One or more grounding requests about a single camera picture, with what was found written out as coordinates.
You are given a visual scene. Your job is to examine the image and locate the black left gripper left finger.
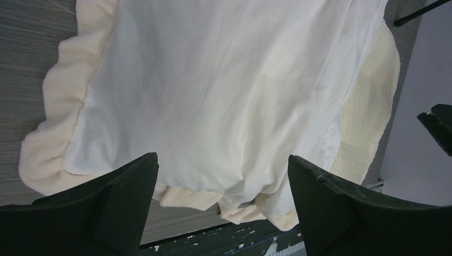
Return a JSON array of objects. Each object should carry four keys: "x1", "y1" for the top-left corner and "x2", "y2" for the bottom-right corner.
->
[{"x1": 1, "y1": 153, "x2": 159, "y2": 255}]

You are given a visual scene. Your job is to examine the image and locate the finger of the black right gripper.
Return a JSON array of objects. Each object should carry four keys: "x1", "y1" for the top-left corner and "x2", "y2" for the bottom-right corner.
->
[{"x1": 417, "y1": 103, "x2": 451, "y2": 156}]

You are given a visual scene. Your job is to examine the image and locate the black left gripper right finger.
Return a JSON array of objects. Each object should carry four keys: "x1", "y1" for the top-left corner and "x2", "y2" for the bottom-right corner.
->
[{"x1": 288, "y1": 155, "x2": 451, "y2": 255}]

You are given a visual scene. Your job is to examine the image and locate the grey pillowcase with cream frill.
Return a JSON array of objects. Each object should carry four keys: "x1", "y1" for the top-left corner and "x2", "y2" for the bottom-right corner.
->
[{"x1": 18, "y1": 1, "x2": 386, "y2": 231}]

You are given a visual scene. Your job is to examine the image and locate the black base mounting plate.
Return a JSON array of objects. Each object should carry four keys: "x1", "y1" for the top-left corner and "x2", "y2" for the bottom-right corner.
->
[{"x1": 137, "y1": 220, "x2": 307, "y2": 255}]

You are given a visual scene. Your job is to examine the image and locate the black music stand tripod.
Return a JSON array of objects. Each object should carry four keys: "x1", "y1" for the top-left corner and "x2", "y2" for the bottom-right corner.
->
[{"x1": 393, "y1": 0, "x2": 451, "y2": 27}]

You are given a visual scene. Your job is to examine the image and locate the aluminium frame rail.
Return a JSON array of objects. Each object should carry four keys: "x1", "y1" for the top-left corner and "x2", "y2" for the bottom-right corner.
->
[{"x1": 365, "y1": 179, "x2": 384, "y2": 193}]

